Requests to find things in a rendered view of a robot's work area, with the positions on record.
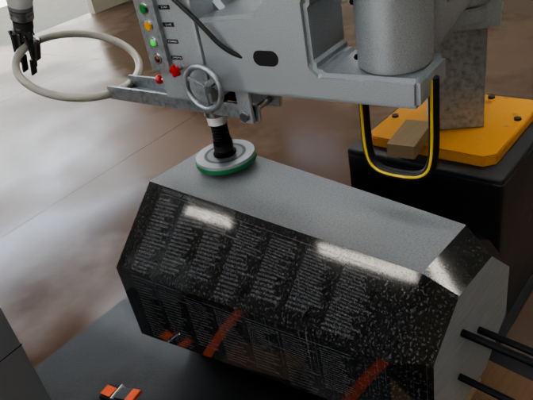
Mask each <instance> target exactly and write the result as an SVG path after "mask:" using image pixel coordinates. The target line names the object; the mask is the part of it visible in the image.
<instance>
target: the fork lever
mask: <svg viewBox="0 0 533 400"><path fill-rule="evenodd" d="M128 78H129V79H131V80H132V81H133V84H134V85H133V87H131V88H127V87H115V86H107V89H108V90H109V91H110V92H111V93H112V98H111V99H116V100H122V101H127V102H137V103H143V104H148V105H153V106H163V107H169V108H174V109H180V110H189V111H195V112H200V113H210V114H216V115H221V116H226V117H236V118H240V120H241V121H243V122H244V123H245V122H247V121H249V116H248V114H246V113H245V112H242V113H241V114H240V113H239V109H238V105H237V102H228V101H223V104H222V106H221V107H220V108H219V109H218V110H215V111H213V112H208V111H204V110H201V109H199V108H198V107H196V106H195V105H194V104H193V103H192V102H191V101H189V100H182V99H175V98H168V97H167V92H166V90H165V86H164V83H162V84H158V83H157V82H156V81H155V77H150V76H142V75H128ZM250 95H251V102H252V103H254V104H256V105H252V107H253V111H254V115H255V120H256V121H261V120H262V114H261V109H262V108H263V107H265V106H278V107H280V106H281V99H280V96H273V95H265V94H250Z"/></svg>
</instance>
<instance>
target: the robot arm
mask: <svg viewBox="0 0 533 400"><path fill-rule="evenodd" d="M6 3H7V8H8V12H9V17H10V20H11V21H12V24H13V29H11V30H9V31H8V33H9V35H10V38H11V41H12V45H13V51H14V53H15V52H16V51H17V49H18V48H19V47H20V46H22V45H23V44H24V43H25V44H26V45H27V47H28V50H29V54H30V57H31V59H30V60H29V63H30V69H31V74H32V75H35V74H36V73H37V68H36V67H37V61H38V60H39V59H41V52H40V42H41V38H40V37H39V38H37V37H36V36H35V33H34V32H33V28H34V25H33V19H34V11H33V0H6ZM33 40H34V41H33ZM33 42H34V45H33ZM21 66H22V71H23V72H26V71H27V70H28V69H29V65H28V60H27V55H26V54H24V55H23V56H22V58H21Z"/></svg>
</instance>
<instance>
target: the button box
mask: <svg viewBox="0 0 533 400"><path fill-rule="evenodd" d="M133 3H134V6H135V9H136V14H137V17H138V20H139V23H140V28H141V31H142V34H143V37H144V43H145V45H146V49H147V51H148V56H149V60H150V62H151V67H152V70H157V71H169V70H170V69H171V65H173V64H172V61H171V55H170V53H169V49H168V46H167V40H166V37H165V34H164V31H163V25H162V22H161V18H160V16H159V10H158V6H157V3H156V0H133ZM140 3H144V4H145V5H146V6H147V7H148V14H147V15H143V14H142V13H141V12H140V8H139V6H140ZM146 20H148V21H150V22H151V23H152V25H153V30H152V32H148V31H147V30H146V29H145V28H144V22H145V21H146ZM150 37H154V38H155V39H156V41H157V44H158V46H157V48H152V47H151V46H150V44H149V42H148V39H149V38H150ZM155 53H158V54H159V55H160V56H161V58H162V63H161V64H157V63H156V62H155V61H154V60H153V55H154V54H155Z"/></svg>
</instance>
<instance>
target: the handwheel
mask: <svg viewBox="0 0 533 400"><path fill-rule="evenodd" d="M195 70H201V71H204V72H205V73H207V74H208V75H209V76H210V77H211V79H210V80H208V81H207V80H205V79H203V80H202V81H200V82H198V81H197V80H196V79H194V78H192V77H191V76H190V74H191V72H192V71H195ZM189 82H190V83H192V84H193V85H195V90H196V92H197V93H198V94H199V95H200V96H202V97H203V99H204V103H205V104H203V103H201V102H199V101H198V100H197V99H196V97H195V96H194V94H193V92H192V90H191V89H190V83H189ZM215 85H216V86H217V91H218V99H217V102H216V103H215V104H214V105H212V106H211V105H210V102H209V96H208V94H209V93H210V92H211V91H212V87H213V86H215ZM183 86H184V89H185V91H186V94H187V96H188V98H189V99H190V101H191V102H192V103H193V104H194V105H195V106H196V107H198V108H199V109H201V110H204V111H208V112H213V111H215V110H218V109H219V108H220V107H221V106H222V104H223V101H224V88H223V85H222V83H221V80H220V79H219V77H218V76H217V74H216V73H215V72H214V71H213V70H212V69H211V68H209V67H207V66H205V65H204V64H200V63H195V64H192V65H190V66H189V67H188V68H187V69H186V70H185V72H184V76H183Z"/></svg>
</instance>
